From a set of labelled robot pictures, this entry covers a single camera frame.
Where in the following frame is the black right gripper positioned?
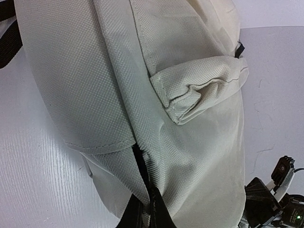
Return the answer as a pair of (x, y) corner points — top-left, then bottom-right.
(244, 177), (304, 228)

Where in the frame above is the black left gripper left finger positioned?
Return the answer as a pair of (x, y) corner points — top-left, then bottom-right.
(118, 194), (143, 228)

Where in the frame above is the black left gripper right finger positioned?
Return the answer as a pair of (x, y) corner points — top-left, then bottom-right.
(149, 186), (176, 228)

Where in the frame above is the cream white backpack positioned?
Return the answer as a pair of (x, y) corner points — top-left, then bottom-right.
(0, 0), (249, 228)

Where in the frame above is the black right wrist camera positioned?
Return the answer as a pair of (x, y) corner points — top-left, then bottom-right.
(271, 155), (304, 191)

